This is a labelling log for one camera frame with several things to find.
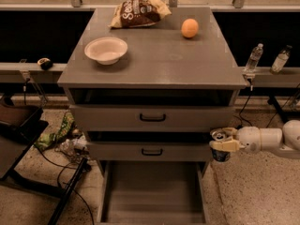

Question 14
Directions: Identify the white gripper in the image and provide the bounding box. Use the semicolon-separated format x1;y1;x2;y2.
209;127;283;153

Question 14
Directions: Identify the dark pepsi can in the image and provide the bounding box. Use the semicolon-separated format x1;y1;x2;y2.
209;127;233;163

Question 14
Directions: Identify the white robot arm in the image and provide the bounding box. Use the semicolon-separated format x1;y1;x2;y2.
209;120;300;161

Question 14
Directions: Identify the grey open bottom drawer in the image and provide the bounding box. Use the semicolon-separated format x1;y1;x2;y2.
96;161;209;225

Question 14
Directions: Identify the grey drawer cabinet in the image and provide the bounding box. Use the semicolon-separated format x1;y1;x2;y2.
57;6;248;173

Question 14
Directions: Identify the grey middle drawer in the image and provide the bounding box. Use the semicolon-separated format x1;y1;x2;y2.
87;142;212;162

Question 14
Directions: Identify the grey top drawer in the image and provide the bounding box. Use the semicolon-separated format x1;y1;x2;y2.
69;105;234;132

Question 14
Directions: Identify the black wheeled stand leg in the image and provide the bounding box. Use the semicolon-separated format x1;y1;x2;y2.
268;96;289;123

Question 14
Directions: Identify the clear water bottle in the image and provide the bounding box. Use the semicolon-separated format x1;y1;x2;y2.
244;43;263;73

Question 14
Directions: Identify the orange fruit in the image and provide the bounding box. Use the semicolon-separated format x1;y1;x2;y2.
181;19;199;38

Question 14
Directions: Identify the white bowl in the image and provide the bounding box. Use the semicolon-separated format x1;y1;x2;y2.
84;37;128;65

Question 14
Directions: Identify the crumpled clear plastic bottle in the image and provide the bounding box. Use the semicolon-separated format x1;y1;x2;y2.
55;139;88;160

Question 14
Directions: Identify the brown chip bag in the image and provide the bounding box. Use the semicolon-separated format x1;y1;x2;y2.
110;0;172;28

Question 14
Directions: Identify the green snack bag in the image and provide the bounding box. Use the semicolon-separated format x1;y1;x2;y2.
34;112;75;151

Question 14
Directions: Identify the black yellow tape measure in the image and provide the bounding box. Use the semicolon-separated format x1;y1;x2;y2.
37;58;53;70

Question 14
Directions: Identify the black cart stand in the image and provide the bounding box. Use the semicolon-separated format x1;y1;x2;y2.
0;96;88;225

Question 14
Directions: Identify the black power adapter cable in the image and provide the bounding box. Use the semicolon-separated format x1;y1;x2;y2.
233;78;300;130

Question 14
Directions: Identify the black floor cable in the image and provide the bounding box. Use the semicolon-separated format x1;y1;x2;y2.
33;143;96;225

